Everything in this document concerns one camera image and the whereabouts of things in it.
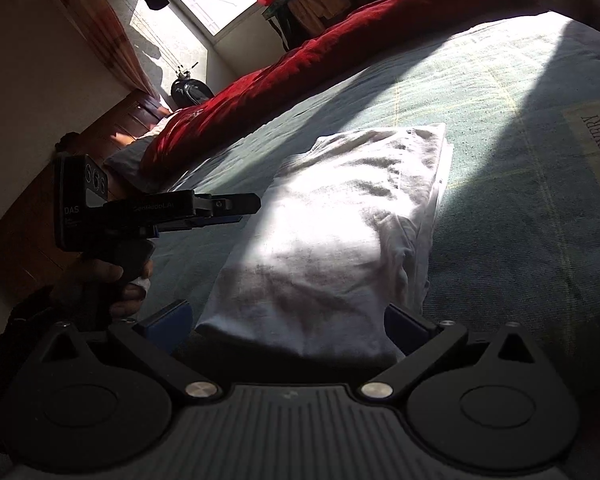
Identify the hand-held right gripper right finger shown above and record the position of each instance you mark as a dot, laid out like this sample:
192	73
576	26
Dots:
405	327

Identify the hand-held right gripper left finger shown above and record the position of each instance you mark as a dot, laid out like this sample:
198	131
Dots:
172	325

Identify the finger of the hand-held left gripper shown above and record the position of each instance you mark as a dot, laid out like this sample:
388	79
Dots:
215	221
230	201

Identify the white printed long-sleeve shirt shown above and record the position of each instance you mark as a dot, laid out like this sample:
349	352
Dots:
340	240

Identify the person's left hand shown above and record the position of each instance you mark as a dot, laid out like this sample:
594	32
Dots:
115	280

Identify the wooden bed headboard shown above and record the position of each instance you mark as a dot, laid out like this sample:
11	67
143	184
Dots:
55	185

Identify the grey pillow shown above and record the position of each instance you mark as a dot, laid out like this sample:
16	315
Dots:
127	157

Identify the dark cloth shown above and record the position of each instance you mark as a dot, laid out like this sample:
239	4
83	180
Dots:
70	142

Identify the black backpack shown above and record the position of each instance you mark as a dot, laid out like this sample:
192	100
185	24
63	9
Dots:
190	91

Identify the red duvet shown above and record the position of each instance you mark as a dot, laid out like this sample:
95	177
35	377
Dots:
330	65

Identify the orange curtain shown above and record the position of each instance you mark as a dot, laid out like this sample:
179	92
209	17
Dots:
100	25

